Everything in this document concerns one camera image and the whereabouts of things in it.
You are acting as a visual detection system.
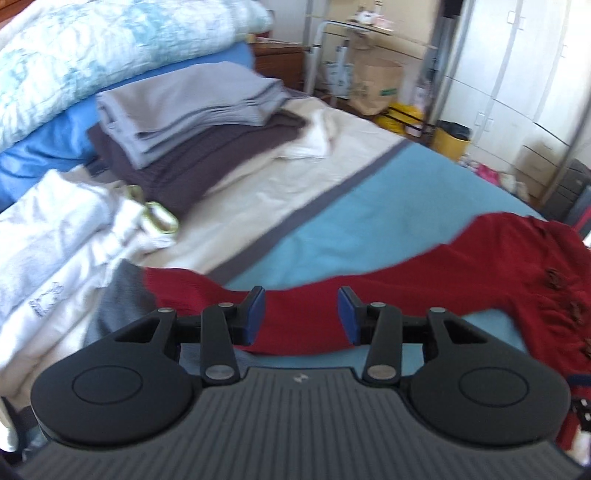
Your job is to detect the red knitted sweater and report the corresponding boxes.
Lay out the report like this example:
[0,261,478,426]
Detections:
[141,212,591,464]

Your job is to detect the white folded shirt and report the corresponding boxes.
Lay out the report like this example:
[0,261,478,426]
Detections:
[0,168,139,324]

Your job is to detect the white shirt with green trim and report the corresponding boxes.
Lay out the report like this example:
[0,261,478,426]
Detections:
[0,182,181,398]

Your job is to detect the grey folded garment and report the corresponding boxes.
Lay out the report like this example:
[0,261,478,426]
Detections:
[96,61,291,169]

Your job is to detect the light blue quilt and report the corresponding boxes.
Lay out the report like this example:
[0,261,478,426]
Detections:
[0,0,273,148]

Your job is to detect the white wardrobe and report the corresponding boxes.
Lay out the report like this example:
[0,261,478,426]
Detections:
[434,0,591,204]

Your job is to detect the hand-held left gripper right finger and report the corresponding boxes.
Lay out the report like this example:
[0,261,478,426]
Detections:
[337,286,488,385]

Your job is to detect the white crumpled cloth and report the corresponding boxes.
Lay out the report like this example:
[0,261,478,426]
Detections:
[277,108,339,160]

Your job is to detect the white rolling table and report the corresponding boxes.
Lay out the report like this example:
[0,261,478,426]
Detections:
[302,18,439,107]

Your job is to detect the grey cloth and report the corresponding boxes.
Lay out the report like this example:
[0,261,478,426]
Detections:
[85,265,158,344]

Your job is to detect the yellow trash bin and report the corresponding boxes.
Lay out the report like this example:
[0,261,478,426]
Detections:
[431,120,472,162]

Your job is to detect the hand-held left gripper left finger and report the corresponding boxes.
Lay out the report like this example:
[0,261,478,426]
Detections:
[115,286,266,386]

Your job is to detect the wooden nightstand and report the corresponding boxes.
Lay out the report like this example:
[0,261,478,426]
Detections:
[252,37,308,90]

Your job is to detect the dark brown knitted sweater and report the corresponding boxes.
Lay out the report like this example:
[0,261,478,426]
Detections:
[87,113,308,217]

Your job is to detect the blue pillow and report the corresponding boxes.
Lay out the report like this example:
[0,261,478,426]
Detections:
[0,41,254,210]

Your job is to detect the yellow plastic bag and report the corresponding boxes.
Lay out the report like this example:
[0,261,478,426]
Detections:
[374,104,428,138]

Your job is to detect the brown paper bag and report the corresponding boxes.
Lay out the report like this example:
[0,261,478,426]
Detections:
[351,58,404,116]

